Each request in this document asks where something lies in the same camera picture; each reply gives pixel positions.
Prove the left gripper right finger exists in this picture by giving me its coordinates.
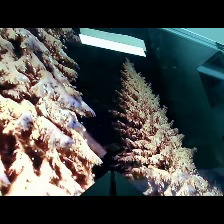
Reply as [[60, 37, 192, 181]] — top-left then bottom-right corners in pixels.
[[111, 170, 145, 197]]

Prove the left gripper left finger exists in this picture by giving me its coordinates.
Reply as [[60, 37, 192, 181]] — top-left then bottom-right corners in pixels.
[[81, 170, 113, 197]]

